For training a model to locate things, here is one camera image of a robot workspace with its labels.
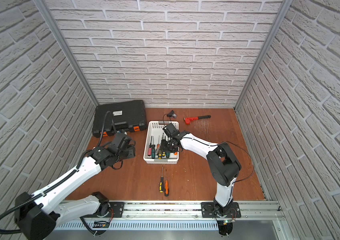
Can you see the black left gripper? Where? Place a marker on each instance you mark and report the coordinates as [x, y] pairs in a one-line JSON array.
[[133, 148]]

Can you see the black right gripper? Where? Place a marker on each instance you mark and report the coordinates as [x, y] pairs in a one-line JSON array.
[[164, 147]]

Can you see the pink handle screwdriver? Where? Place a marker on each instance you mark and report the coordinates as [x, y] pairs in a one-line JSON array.
[[149, 153]]

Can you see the orange handle screwdriver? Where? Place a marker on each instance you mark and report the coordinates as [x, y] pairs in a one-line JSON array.
[[166, 187]]

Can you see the green handle screwdriver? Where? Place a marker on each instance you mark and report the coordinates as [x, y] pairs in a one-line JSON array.
[[152, 148]]

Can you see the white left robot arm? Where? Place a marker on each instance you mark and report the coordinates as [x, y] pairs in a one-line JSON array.
[[36, 215]]

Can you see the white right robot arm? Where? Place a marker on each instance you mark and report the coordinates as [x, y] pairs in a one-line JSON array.
[[224, 166]]

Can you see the white plastic bin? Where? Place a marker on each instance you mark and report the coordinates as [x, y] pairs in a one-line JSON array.
[[155, 129]]

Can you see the red pipe wrench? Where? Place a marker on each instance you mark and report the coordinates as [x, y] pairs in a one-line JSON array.
[[188, 120]]

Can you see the small black tool part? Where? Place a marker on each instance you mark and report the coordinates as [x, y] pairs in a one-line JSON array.
[[171, 114]]

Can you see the black plastic tool case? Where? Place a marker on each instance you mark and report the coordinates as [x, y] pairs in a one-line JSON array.
[[129, 116]]

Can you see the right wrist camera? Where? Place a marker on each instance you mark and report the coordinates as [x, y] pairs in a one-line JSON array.
[[171, 131]]

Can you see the aluminium mounting rail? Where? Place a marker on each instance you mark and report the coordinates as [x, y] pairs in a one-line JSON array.
[[161, 210]]

